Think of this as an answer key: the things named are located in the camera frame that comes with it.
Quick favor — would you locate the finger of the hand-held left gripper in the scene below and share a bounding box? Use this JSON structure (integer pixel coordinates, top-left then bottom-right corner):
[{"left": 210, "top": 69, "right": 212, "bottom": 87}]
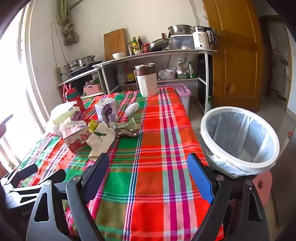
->
[
  {"left": 10, "top": 163, "right": 38, "bottom": 183},
  {"left": 17, "top": 169, "right": 67, "bottom": 189}
]

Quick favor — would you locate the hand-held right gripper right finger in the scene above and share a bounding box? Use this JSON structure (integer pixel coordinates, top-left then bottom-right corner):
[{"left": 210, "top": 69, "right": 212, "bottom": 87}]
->
[{"left": 187, "top": 153, "right": 271, "bottom": 241}]

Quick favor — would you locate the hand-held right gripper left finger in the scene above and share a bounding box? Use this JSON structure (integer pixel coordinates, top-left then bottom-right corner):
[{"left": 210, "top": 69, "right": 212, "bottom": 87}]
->
[{"left": 26, "top": 152, "right": 110, "bottom": 241}]

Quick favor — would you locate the cream paper with leaf print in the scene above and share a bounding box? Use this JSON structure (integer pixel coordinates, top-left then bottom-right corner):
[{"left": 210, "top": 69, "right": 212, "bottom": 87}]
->
[{"left": 88, "top": 122, "right": 116, "bottom": 161}]

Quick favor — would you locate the white rimmed trash bin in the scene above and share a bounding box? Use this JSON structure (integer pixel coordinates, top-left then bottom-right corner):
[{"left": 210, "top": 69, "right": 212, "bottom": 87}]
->
[{"left": 200, "top": 106, "right": 281, "bottom": 179}]

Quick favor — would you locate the red and white carton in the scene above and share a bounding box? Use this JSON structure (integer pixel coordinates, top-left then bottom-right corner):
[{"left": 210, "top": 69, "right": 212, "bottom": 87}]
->
[{"left": 59, "top": 120, "right": 92, "bottom": 153}]

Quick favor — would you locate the yellow green snack wrapper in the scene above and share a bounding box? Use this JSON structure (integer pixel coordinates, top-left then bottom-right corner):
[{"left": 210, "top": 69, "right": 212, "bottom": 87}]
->
[{"left": 84, "top": 118, "right": 100, "bottom": 133}]

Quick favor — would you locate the brown snack wrapper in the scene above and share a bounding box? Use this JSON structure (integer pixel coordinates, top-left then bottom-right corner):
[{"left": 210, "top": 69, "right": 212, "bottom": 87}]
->
[{"left": 113, "top": 128, "right": 139, "bottom": 138}]

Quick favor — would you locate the clear plastic bin liner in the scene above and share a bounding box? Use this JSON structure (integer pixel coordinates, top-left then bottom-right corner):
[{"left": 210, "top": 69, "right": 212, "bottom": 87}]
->
[{"left": 201, "top": 109, "right": 278, "bottom": 176}]

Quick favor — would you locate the green patterned wrapper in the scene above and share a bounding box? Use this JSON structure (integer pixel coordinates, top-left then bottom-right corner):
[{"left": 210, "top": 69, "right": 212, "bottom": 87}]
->
[{"left": 110, "top": 117, "right": 141, "bottom": 131}]

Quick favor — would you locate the small purple packet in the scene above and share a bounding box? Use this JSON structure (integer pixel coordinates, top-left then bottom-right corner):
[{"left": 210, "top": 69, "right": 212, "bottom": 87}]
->
[{"left": 70, "top": 111, "right": 85, "bottom": 122}]

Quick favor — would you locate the purple and white carton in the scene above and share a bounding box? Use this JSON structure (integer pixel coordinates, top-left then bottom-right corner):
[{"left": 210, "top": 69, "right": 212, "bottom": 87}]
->
[{"left": 95, "top": 97, "right": 119, "bottom": 123}]

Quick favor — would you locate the white tissue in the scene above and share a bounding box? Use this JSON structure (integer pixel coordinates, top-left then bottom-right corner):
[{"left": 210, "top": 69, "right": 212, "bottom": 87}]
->
[{"left": 125, "top": 103, "right": 140, "bottom": 116}]

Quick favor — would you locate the plaid tablecloth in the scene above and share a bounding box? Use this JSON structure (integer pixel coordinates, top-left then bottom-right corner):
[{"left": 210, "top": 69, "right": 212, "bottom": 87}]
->
[{"left": 17, "top": 87, "right": 225, "bottom": 241}]

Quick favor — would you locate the soft tissue pack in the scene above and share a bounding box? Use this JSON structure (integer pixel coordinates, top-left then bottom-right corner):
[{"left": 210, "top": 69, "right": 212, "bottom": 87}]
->
[{"left": 50, "top": 102, "right": 80, "bottom": 136}]

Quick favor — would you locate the pink plastic stool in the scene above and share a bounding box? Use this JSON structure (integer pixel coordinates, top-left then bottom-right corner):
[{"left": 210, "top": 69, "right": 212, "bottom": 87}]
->
[{"left": 252, "top": 170, "right": 273, "bottom": 210}]

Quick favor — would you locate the red water bottle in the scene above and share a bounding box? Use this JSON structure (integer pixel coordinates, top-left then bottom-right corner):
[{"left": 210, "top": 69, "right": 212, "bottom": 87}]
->
[{"left": 63, "top": 83, "right": 86, "bottom": 112}]

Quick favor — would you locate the pink lidded storage box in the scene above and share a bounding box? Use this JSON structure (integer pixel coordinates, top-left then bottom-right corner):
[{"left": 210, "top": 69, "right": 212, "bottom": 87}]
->
[{"left": 158, "top": 84, "right": 192, "bottom": 114}]

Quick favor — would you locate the pink basket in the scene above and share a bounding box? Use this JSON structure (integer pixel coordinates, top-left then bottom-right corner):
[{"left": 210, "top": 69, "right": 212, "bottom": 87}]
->
[{"left": 83, "top": 82, "right": 102, "bottom": 95}]

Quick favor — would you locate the bright window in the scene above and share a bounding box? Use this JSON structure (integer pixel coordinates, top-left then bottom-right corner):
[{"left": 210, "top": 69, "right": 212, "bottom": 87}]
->
[{"left": 0, "top": 0, "right": 47, "bottom": 167}]

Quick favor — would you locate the grey metal shelf rack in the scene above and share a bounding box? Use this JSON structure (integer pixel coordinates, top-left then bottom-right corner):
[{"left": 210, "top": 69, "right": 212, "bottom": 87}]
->
[{"left": 92, "top": 49, "right": 218, "bottom": 114}]

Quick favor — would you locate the low grey shelf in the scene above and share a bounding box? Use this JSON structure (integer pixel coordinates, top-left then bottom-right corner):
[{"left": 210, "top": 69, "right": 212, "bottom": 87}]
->
[{"left": 57, "top": 67, "right": 104, "bottom": 98}]

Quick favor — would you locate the translucent plastic jug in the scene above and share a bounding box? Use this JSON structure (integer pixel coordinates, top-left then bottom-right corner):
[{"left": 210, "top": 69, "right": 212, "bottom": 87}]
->
[{"left": 117, "top": 65, "right": 126, "bottom": 87}]

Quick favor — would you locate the white and brown tumbler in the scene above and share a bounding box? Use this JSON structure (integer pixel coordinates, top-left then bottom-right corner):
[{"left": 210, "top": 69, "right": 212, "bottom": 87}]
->
[{"left": 134, "top": 63, "right": 158, "bottom": 98}]

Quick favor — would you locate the red yellow oil bottle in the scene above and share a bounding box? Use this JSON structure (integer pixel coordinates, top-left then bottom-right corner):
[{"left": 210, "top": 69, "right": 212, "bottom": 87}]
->
[{"left": 125, "top": 64, "right": 136, "bottom": 84}]

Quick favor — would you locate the white green food bag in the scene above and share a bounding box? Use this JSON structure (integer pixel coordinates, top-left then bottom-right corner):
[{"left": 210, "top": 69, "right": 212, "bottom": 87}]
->
[{"left": 176, "top": 59, "right": 190, "bottom": 79}]

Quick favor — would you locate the wooden door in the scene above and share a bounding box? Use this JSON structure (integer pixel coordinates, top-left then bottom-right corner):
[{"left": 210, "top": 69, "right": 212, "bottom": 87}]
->
[{"left": 202, "top": 0, "right": 264, "bottom": 113}]

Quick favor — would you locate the clear plastic container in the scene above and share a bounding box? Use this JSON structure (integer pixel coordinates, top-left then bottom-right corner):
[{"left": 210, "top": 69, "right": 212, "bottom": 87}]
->
[{"left": 169, "top": 34, "right": 195, "bottom": 50}]

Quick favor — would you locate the wooden cutting board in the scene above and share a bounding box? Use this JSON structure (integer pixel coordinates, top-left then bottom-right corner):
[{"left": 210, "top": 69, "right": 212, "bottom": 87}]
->
[{"left": 104, "top": 28, "right": 126, "bottom": 61}]

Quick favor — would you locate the wok with lid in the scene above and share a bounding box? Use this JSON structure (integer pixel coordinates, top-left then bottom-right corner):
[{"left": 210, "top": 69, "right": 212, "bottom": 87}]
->
[{"left": 147, "top": 33, "right": 170, "bottom": 52}]

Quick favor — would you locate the white electric kettle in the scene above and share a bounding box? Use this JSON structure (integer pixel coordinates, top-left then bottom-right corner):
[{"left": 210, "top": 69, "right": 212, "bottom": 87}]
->
[{"left": 192, "top": 25, "right": 216, "bottom": 50}]

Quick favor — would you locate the hanging green cloth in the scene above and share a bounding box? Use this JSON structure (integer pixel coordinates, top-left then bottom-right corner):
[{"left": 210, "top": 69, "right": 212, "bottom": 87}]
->
[{"left": 57, "top": 0, "right": 79, "bottom": 45}]

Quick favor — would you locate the steel mixing bowl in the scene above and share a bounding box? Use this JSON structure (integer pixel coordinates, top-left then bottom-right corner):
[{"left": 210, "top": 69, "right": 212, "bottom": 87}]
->
[{"left": 168, "top": 24, "right": 193, "bottom": 36}]

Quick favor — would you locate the brown door frame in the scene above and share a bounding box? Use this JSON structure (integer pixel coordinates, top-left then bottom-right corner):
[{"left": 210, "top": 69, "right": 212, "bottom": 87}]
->
[{"left": 259, "top": 15, "right": 287, "bottom": 93}]

